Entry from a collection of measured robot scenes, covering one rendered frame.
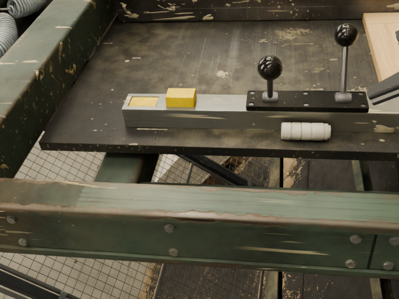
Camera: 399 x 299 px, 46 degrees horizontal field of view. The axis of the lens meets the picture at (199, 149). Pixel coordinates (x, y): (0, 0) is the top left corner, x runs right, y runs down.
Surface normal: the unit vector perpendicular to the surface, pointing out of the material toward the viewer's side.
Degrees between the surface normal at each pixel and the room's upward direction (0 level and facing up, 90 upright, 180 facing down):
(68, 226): 90
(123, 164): 53
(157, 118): 90
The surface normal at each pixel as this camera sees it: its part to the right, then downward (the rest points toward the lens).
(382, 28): -0.08, -0.76
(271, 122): -0.14, 0.65
